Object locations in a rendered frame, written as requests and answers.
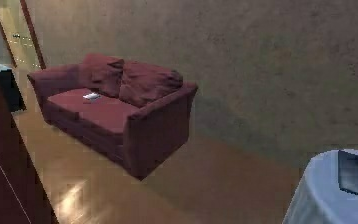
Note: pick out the dark red sofa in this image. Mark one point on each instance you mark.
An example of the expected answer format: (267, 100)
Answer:
(107, 113)

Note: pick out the small white remote control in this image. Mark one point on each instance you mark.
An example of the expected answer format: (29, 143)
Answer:
(91, 96)

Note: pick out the pale blue round table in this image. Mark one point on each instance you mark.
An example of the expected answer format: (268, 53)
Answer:
(317, 196)

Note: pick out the black side table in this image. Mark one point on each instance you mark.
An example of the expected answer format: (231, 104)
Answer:
(8, 88)

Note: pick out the brown framed doorway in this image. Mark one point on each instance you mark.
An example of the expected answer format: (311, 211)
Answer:
(22, 36)

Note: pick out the black laptop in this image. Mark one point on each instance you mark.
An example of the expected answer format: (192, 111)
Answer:
(353, 173)

